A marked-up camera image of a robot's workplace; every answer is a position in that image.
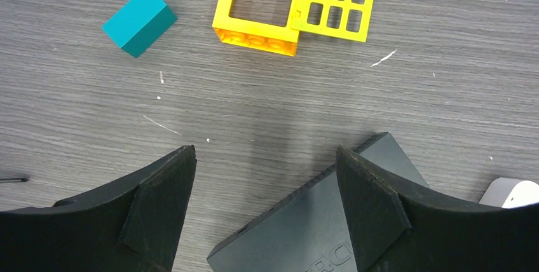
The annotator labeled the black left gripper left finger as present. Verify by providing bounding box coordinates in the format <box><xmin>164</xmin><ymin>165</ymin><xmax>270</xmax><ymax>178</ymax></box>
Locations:
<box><xmin>1</xmin><ymin>146</ymin><xmax>197</xmax><ymax>271</ymax></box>

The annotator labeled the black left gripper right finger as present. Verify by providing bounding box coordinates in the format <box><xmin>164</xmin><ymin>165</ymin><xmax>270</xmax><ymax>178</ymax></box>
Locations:
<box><xmin>336</xmin><ymin>148</ymin><xmax>538</xmax><ymax>271</ymax></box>

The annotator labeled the black network switch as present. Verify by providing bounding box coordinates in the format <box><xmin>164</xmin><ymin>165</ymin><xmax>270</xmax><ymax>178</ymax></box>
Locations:
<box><xmin>206</xmin><ymin>132</ymin><xmax>430</xmax><ymax>272</ymax></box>

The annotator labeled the white square switch box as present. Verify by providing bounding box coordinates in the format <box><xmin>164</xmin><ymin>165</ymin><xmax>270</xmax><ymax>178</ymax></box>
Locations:
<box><xmin>479</xmin><ymin>177</ymin><xmax>538</xmax><ymax>208</ymax></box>

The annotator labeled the teal toy block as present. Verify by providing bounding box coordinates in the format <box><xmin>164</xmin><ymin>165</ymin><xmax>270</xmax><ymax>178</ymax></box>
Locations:
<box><xmin>102</xmin><ymin>0</ymin><xmax>177</xmax><ymax>58</ymax></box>

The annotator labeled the yellow toy window frame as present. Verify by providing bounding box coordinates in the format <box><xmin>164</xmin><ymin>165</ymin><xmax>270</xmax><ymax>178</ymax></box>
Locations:
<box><xmin>212</xmin><ymin>0</ymin><xmax>299</xmax><ymax>57</ymax></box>

